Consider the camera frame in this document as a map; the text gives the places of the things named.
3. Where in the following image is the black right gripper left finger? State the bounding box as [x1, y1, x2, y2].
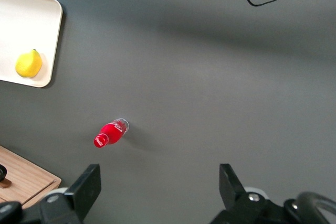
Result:
[64, 163, 102, 223]

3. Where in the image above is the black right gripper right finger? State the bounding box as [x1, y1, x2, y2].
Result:
[219, 163, 267, 212]

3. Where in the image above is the cream plastic tray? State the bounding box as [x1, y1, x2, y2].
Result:
[0, 0, 64, 89]

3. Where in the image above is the wooden drawer cabinet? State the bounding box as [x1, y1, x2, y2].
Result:
[0, 145, 62, 210]

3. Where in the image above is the red cola bottle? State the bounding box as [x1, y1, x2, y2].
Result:
[93, 118, 130, 150]

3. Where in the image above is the wooden drawer front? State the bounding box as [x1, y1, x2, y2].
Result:
[0, 150, 55, 207]

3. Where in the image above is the yellow lemon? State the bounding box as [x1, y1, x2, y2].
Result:
[15, 48, 43, 79]

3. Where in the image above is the black right arm cable loop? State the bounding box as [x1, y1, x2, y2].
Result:
[283, 191, 336, 224]

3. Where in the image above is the black metal drawer handle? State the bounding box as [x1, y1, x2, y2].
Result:
[0, 163, 13, 189]

